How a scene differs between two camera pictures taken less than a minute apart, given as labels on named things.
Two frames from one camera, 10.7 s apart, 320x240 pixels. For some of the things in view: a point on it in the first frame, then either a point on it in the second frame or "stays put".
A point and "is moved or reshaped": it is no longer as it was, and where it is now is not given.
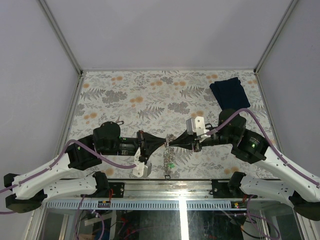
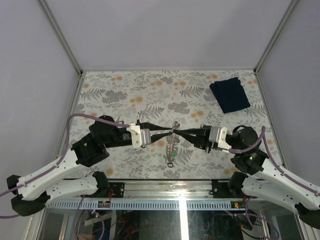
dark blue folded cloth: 230,94 stays put
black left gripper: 148,144 -> 152,127
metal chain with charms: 168,154 is moved or reshaped
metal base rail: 154,188 stays put
